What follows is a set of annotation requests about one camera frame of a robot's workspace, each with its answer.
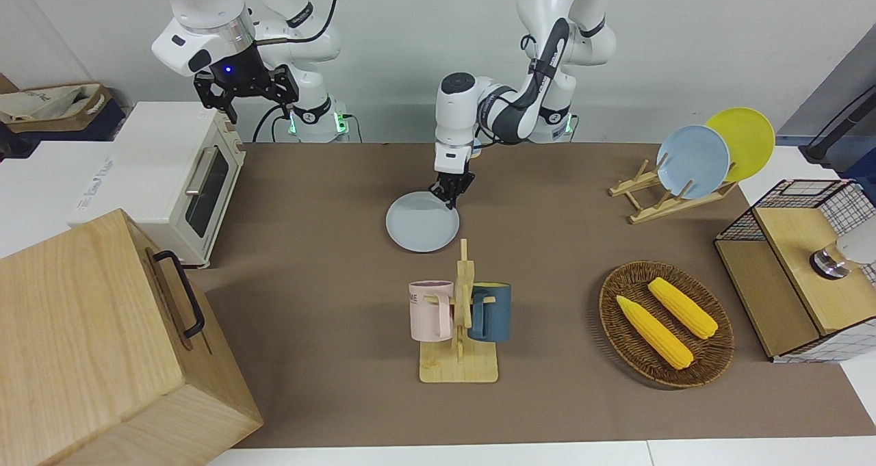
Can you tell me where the white cup with silver rim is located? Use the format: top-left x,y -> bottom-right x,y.
810,228 -> 876,281

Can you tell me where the white toaster oven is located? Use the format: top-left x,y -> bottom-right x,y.
66,101 -> 246,270

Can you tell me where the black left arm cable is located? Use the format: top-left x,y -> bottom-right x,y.
519,34 -> 541,77

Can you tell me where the brown wicker basket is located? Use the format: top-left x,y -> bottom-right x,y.
599,260 -> 735,389

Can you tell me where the yellow plate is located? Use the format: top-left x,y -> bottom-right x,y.
705,107 -> 776,183

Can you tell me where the light blue plate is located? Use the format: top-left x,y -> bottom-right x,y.
656,125 -> 731,200

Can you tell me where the brown table mat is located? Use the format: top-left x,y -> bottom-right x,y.
204,142 -> 876,449

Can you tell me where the wire mesh wooden shelf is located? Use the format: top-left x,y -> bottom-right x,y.
713,179 -> 876,365

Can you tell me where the gray plate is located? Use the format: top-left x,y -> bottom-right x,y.
385,191 -> 461,253

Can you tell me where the cardboard box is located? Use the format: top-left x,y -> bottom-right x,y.
0,83 -> 114,135

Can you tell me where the wooden mug tree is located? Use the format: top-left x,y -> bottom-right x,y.
419,238 -> 499,384

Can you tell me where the dark blue mug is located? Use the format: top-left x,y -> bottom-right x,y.
469,283 -> 513,344

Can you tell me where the wooden plate rack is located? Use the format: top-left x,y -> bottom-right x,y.
609,159 -> 739,225

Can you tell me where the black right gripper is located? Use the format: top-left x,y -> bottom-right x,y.
194,42 -> 300,125

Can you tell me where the wooden box with black handle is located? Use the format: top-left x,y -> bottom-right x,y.
0,208 -> 264,466

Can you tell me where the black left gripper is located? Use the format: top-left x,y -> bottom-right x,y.
429,170 -> 477,211

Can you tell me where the pink mug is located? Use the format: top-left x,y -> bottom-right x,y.
409,280 -> 456,344

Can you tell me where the black right arm base cable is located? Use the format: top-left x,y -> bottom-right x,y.
251,103 -> 289,144

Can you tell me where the black stand pole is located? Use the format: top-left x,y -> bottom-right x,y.
799,86 -> 876,167

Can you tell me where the yellow corn cob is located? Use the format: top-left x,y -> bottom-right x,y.
647,277 -> 719,340
616,295 -> 695,370

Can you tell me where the white paper bag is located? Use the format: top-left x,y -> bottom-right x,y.
0,86 -> 91,122

